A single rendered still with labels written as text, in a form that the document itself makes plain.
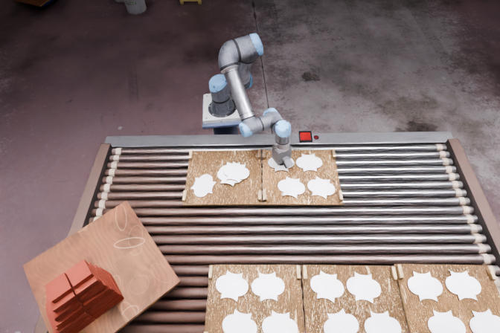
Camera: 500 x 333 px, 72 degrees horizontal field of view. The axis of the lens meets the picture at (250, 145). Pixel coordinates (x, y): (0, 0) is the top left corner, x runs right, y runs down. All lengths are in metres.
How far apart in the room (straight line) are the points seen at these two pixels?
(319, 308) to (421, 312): 0.42
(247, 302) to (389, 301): 0.60
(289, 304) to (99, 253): 0.86
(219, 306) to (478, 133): 2.95
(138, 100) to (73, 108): 0.68
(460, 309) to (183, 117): 2.72
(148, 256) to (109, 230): 0.24
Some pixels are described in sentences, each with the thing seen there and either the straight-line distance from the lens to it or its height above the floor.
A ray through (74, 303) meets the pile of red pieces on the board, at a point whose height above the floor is 1.25.
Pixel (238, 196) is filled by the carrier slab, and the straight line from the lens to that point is 1.81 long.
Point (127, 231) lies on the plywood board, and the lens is 1.72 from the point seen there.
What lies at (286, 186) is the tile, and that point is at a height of 0.94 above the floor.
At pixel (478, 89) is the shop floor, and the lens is 4.29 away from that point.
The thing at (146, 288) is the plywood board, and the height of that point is 1.04.
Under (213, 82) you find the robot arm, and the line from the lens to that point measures 2.12.
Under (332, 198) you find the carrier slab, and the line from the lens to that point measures 1.83.
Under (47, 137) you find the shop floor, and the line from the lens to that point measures 3.87.
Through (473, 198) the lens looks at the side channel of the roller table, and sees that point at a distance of 2.08.
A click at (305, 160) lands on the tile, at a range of 1.93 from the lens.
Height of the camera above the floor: 2.51
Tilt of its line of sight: 52 degrees down
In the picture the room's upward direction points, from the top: 3 degrees counter-clockwise
